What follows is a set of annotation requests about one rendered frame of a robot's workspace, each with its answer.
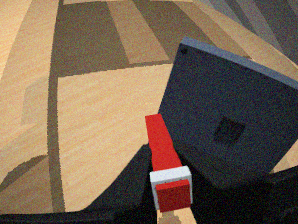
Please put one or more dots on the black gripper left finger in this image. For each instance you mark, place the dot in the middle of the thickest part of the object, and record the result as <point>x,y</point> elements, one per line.
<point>128,200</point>

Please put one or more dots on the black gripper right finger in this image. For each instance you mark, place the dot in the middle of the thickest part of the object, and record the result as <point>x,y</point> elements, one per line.
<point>224,193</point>

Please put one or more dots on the dark red square peg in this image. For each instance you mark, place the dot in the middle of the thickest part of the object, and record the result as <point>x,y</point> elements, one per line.
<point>171,183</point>

